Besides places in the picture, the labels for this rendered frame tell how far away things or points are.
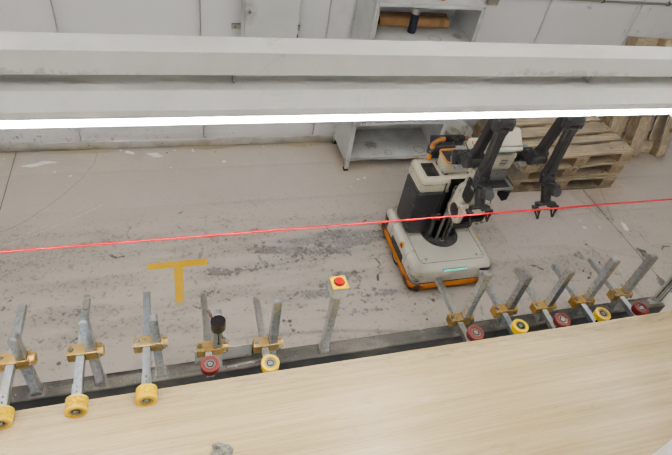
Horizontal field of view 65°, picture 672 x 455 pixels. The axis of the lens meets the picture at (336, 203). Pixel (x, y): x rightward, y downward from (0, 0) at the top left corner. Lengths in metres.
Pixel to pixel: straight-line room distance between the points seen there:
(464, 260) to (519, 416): 1.61
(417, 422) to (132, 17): 3.36
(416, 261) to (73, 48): 3.02
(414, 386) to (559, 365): 0.74
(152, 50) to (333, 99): 0.38
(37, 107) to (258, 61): 0.43
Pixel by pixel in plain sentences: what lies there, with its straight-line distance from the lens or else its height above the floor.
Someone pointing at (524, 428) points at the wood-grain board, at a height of 0.90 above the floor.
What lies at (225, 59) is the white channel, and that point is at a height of 2.45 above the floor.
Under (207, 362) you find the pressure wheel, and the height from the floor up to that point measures 0.90.
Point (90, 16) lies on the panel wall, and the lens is 4.39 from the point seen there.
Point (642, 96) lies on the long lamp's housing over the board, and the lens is 1.64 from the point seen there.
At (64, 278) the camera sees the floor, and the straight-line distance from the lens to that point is 3.99.
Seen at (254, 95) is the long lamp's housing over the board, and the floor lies 2.37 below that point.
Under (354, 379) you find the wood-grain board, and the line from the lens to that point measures 2.41.
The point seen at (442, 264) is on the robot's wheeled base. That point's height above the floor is 0.28.
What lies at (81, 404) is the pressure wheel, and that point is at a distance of 2.31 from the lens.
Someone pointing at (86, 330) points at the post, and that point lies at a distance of 2.31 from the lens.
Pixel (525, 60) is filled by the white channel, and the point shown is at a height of 2.45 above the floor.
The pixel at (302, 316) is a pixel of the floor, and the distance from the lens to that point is 3.67.
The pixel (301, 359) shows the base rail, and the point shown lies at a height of 0.70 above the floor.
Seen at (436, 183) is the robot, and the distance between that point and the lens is 3.66.
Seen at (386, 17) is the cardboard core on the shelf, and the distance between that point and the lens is 4.43.
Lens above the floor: 2.97
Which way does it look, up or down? 42 degrees down
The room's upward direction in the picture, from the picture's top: 11 degrees clockwise
